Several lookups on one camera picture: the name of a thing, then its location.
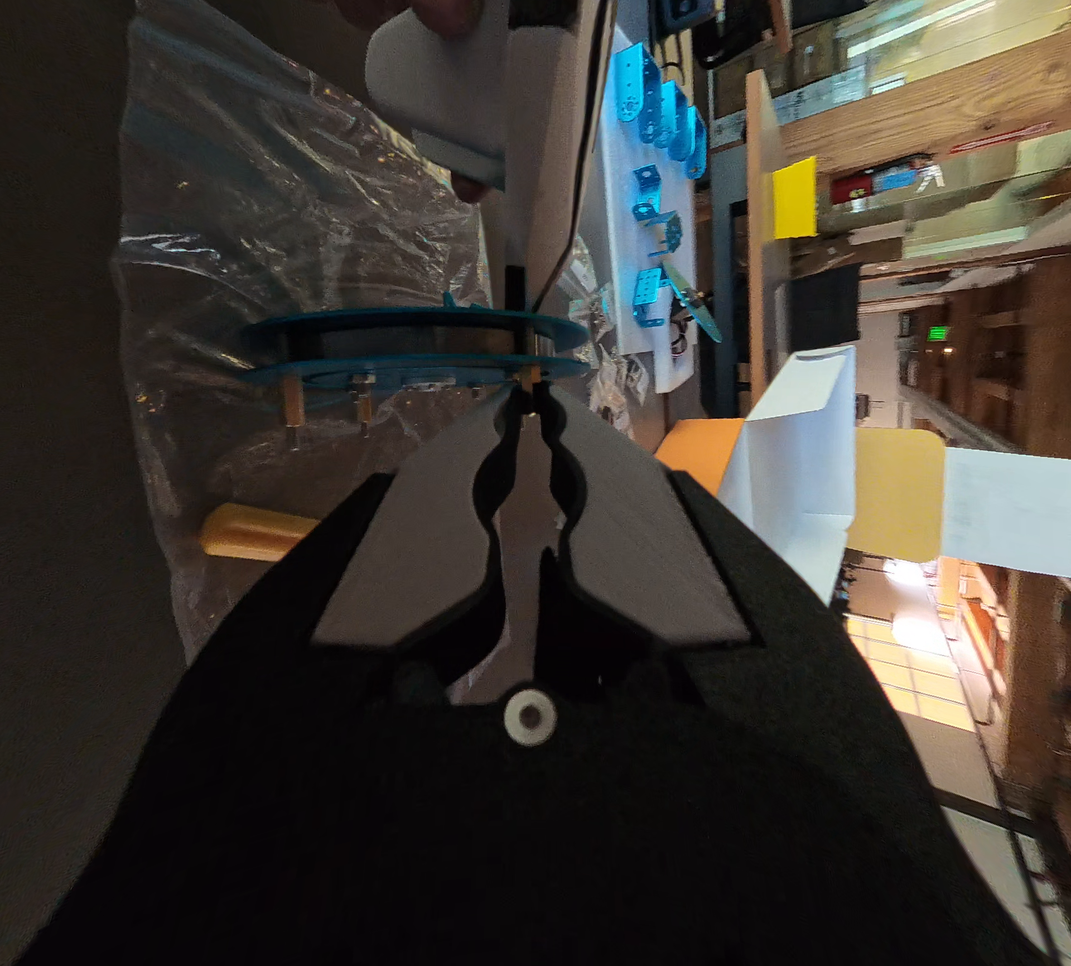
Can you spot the blue round metal turntable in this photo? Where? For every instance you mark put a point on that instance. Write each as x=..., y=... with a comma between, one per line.
x=376, y=330

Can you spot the brass standoff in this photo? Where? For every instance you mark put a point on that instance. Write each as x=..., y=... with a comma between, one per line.
x=530, y=388

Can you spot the blue semicircular metal plate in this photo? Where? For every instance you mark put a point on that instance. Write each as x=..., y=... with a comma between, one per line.
x=694, y=305

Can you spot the white foam sheet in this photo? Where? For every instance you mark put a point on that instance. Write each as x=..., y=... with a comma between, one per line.
x=678, y=279

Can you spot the pile of small screw bags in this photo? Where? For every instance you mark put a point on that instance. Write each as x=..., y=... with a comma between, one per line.
x=611, y=388

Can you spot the small blue U-shaped bracket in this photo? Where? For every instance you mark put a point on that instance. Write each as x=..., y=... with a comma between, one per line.
x=646, y=192

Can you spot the blue round-ended metal bracket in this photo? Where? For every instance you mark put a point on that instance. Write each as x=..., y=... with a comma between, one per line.
x=632, y=83
x=657, y=114
x=696, y=150
x=679, y=133

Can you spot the yellow sign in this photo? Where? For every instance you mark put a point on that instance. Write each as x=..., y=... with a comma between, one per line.
x=795, y=197

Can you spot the wooden shelf frame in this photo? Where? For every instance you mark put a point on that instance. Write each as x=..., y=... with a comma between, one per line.
x=920, y=104

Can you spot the dark blue folded bracket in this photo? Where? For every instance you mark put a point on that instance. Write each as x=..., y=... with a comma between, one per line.
x=667, y=233

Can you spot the large clear plastic bag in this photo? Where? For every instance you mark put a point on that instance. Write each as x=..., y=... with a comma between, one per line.
x=251, y=187

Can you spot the orange and white cardboard box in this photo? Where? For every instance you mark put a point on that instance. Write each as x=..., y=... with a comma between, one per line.
x=795, y=464

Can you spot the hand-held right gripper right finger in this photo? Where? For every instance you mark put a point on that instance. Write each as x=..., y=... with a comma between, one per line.
x=653, y=564

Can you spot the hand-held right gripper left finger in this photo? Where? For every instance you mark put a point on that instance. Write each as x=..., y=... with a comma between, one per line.
x=410, y=564

